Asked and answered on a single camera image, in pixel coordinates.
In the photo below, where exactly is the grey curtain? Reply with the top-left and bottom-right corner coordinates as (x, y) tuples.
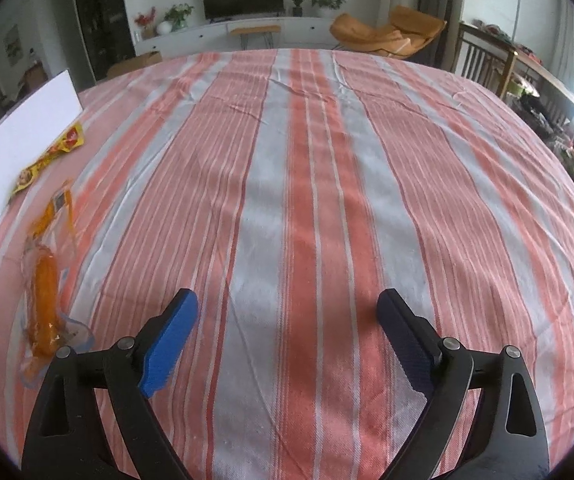
(419, 0), (468, 68)

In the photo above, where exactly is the striped orange grey tablecloth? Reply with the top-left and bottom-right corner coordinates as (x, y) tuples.
(0, 47), (574, 480)

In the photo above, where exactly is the cluttered pile of goods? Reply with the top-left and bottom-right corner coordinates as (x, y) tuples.
(507, 70), (574, 231)

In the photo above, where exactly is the white curtain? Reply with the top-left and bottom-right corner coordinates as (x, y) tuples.
(552, 5), (574, 96)

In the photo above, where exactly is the green flowering plant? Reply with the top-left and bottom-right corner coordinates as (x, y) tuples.
(164, 3), (194, 31)

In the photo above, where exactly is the wooden side table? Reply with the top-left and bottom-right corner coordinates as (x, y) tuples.
(509, 45), (574, 121)

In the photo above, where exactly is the wooden bench with metal legs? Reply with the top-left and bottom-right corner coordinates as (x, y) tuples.
(229, 25), (282, 51)

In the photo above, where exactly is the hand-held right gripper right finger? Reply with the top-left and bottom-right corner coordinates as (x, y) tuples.
(377, 288), (550, 480)

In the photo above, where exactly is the yellow red-label snack packet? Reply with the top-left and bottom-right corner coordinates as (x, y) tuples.
(8, 124), (86, 204)

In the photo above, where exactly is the orange clear snack packet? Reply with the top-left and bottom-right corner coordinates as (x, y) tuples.
(18, 180), (94, 390)

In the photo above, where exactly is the white television cabinet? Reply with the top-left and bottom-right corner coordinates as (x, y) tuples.
(134, 16), (340, 58)

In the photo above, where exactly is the framed wall picture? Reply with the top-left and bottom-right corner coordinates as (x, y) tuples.
(4, 25), (21, 66)

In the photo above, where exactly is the orange lounge chair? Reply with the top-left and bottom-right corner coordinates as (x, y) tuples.
(329, 6), (448, 58)

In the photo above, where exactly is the cardboard box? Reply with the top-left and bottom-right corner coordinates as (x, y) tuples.
(107, 51), (163, 79)

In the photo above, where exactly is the tall dark cabinet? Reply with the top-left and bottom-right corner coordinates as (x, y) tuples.
(70, 0), (137, 85)

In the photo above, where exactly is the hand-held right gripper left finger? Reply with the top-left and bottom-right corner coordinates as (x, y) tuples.
(21, 287), (199, 480)

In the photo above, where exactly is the red flower arrangement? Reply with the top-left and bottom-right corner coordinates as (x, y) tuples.
(134, 7), (157, 40)

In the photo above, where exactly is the dark wooden chair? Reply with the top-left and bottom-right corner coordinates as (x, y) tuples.
(449, 22), (518, 98)

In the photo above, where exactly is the white box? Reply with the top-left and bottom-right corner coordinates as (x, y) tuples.
(0, 71), (84, 273)

